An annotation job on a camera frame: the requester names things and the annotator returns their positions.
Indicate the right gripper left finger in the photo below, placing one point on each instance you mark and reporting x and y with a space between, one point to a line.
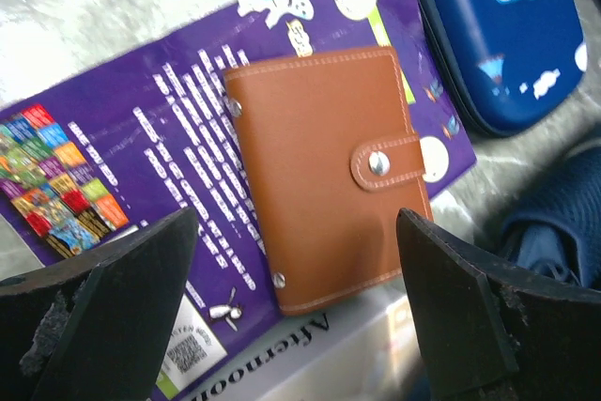
96 326

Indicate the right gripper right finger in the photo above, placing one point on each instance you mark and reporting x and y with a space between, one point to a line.
489 330

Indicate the navy blue student backpack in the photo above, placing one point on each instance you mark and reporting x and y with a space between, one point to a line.
554 230

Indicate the brown leather wallet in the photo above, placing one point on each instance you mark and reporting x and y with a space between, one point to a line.
331 157

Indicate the white coffee cover book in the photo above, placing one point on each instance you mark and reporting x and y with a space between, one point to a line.
364 348

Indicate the purple paperback book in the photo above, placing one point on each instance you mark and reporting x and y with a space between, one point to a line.
151 133

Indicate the blue monster pencil case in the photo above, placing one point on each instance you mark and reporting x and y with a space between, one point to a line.
507 63

